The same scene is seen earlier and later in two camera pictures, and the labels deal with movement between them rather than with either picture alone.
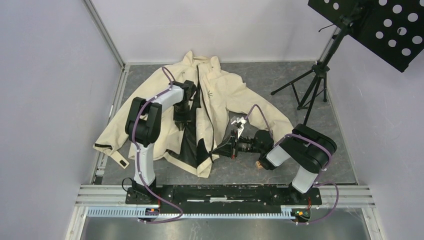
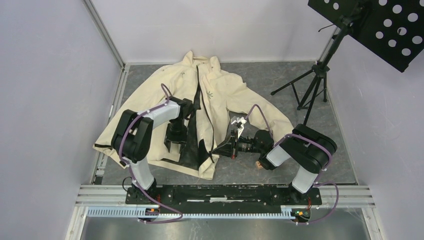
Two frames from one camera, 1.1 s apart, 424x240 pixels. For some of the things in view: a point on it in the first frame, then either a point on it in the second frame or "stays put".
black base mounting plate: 221,199 stays put
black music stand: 393,29 stays put
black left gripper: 184,120 → 181,138
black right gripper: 228,149 stays put
